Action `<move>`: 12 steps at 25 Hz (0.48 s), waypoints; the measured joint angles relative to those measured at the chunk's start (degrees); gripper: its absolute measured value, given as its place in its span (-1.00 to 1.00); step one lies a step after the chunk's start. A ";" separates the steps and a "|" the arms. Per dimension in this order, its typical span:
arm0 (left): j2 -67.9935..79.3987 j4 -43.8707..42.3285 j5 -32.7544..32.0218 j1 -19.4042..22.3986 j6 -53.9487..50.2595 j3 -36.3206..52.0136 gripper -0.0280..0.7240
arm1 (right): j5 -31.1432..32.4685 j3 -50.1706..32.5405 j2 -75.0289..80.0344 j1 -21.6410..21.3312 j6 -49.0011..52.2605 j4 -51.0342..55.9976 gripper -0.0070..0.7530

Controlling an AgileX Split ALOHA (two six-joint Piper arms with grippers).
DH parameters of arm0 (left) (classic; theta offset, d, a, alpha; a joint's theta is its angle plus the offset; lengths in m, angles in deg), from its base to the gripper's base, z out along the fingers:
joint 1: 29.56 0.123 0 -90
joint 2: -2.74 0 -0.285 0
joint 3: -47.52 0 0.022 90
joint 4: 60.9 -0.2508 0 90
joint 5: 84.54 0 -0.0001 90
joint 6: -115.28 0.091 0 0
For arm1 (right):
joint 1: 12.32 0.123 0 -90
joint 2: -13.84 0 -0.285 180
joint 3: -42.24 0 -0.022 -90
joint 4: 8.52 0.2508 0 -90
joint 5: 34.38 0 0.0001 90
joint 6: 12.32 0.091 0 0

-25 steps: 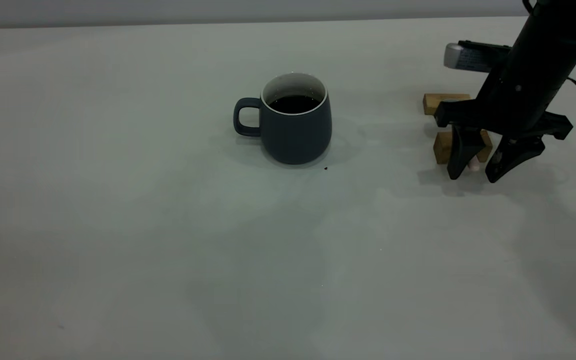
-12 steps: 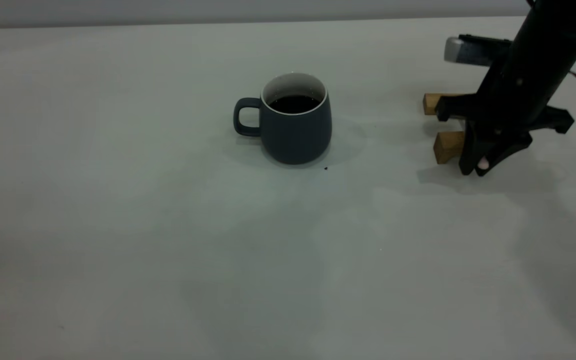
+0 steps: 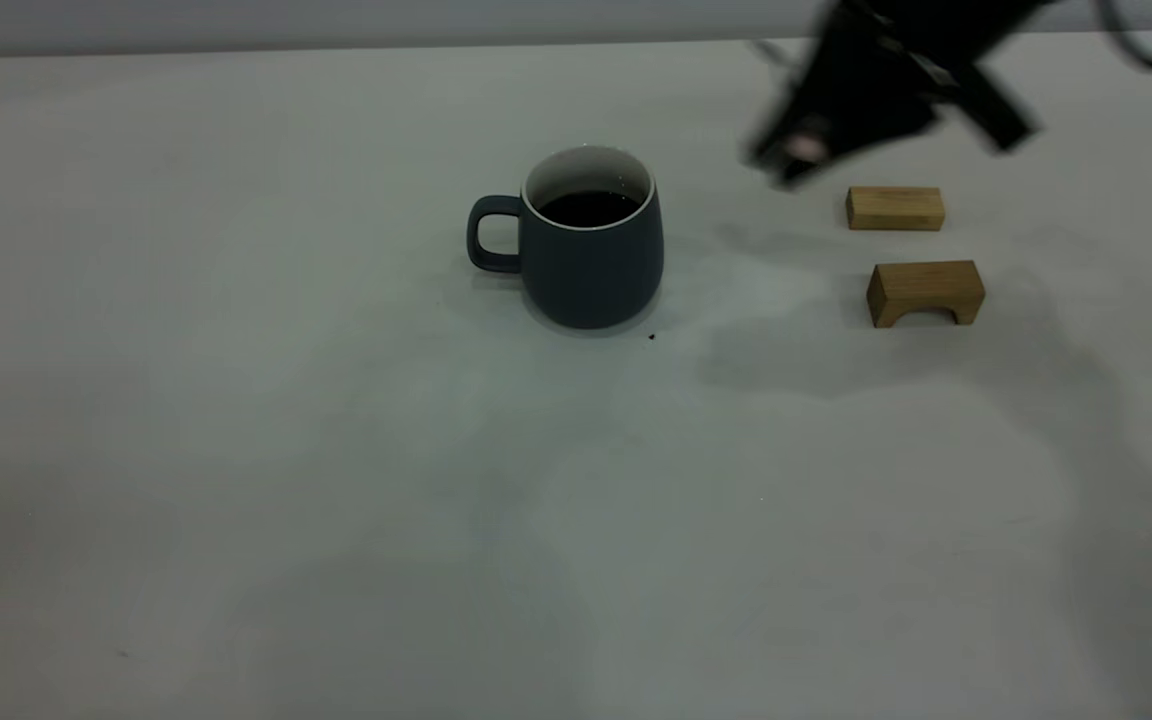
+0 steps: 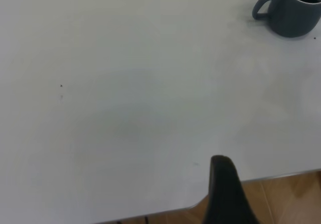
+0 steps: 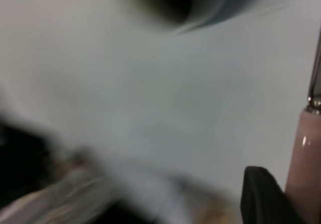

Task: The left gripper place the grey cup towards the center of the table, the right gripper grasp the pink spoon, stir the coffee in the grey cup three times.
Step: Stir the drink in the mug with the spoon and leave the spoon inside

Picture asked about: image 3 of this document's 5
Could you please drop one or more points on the arched wooden block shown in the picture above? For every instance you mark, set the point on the arched wooden block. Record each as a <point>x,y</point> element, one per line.
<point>924,283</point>

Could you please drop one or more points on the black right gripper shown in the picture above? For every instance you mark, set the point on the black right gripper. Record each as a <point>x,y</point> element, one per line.
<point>946,40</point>

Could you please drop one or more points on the dark coffee liquid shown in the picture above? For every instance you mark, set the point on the dark coffee liquid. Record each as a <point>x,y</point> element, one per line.
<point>589,208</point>

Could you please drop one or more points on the flat rectangular wooden block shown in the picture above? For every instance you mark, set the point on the flat rectangular wooden block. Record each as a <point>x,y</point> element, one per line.
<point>894,209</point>

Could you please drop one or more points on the dark grey ceramic mug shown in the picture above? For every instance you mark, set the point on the dark grey ceramic mug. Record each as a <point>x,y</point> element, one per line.
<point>591,275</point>

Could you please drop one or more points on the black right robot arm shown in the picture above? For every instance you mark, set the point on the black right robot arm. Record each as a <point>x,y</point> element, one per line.
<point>1031,10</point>

